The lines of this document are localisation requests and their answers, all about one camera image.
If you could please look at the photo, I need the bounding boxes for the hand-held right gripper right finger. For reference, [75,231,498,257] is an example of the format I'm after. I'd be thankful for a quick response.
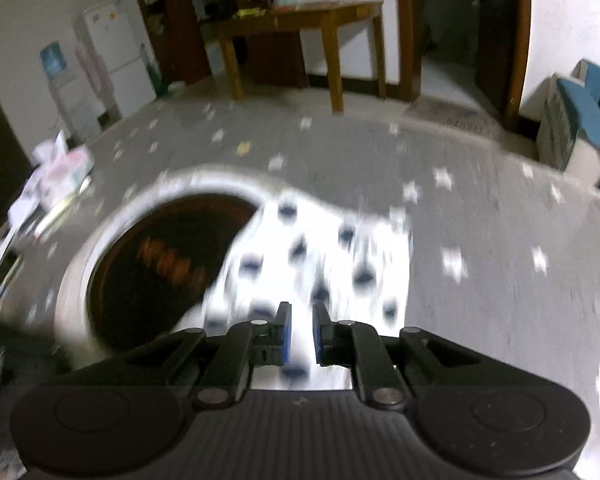
[311,301,486,409]

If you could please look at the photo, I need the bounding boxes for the water dispenser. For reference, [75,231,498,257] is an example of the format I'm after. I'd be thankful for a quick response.
[40,41,103,143]

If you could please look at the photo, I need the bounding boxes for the dark wooden door frame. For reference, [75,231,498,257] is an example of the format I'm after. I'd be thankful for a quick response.
[392,0,533,131]

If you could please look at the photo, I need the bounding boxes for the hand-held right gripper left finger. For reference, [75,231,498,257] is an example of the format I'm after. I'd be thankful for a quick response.
[112,301,293,409]

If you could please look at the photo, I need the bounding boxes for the tissue packet and papers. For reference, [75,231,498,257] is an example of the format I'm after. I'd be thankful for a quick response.
[7,130,70,233]

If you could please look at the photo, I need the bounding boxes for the white fridge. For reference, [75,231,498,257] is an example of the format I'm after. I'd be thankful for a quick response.
[75,2,158,118]

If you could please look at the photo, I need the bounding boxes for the blue sofa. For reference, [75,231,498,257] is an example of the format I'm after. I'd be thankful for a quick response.
[535,57,600,193]

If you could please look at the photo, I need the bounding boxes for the white polka dot shorts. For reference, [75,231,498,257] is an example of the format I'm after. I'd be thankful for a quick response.
[172,190,413,393]

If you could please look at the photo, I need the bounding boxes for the wooden side table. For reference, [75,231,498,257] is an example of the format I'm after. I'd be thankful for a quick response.
[215,0,388,113]

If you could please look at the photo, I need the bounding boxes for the grey star-print quilted tablecloth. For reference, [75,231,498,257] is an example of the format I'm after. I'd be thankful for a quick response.
[0,95,600,480]

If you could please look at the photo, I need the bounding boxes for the dark wooden bookshelf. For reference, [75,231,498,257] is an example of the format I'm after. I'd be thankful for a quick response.
[127,0,311,91]

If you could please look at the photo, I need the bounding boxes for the built-in round induction cooker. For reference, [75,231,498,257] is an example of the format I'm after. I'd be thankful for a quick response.
[54,167,281,361]

